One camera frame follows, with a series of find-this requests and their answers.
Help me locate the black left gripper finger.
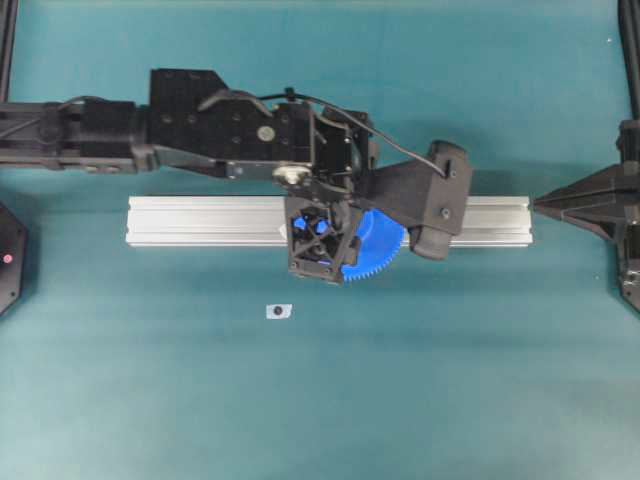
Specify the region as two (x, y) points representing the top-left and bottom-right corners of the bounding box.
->
(284, 196), (363, 284)

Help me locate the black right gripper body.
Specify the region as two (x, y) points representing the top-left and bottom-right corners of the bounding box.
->
(615, 120), (639, 312)

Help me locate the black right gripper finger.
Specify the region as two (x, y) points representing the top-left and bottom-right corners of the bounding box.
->
(534, 204), (624, 243)
(533, 164), (624, 206)

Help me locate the black camera cable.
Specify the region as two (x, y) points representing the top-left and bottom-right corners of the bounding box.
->
(259, 87), (447, 177)

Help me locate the silver aluminium extrusion rail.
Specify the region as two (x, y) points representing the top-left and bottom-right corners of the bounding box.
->
(125, 196), (533, 248)

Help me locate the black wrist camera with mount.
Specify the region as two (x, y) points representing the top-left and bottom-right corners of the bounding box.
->
(362, 140), (473, 260)

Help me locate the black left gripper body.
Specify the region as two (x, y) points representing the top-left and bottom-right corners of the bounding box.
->
(272, 102), (379, 200)

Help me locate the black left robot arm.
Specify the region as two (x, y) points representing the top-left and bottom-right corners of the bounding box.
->
(1, 69), (374, 284)

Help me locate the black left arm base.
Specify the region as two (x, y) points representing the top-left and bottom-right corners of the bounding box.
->
(0, 204), (28, 314)

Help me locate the black left frame post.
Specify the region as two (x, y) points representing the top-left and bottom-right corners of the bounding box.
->
(0, 0), (19, 102)

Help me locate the small white marker sticker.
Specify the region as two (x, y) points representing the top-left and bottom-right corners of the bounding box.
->
(265, 304), (293, 320)

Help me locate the large blue plastic gear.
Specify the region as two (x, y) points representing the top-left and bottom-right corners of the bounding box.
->
(292, 209), (404, 288)

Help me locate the black right frame post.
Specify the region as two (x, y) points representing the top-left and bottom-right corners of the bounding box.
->
(618, 0), (639, 120)

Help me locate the black frame post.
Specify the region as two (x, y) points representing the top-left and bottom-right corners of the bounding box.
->
(0, 0), (19, 102)
(618, 0), (639, 120)

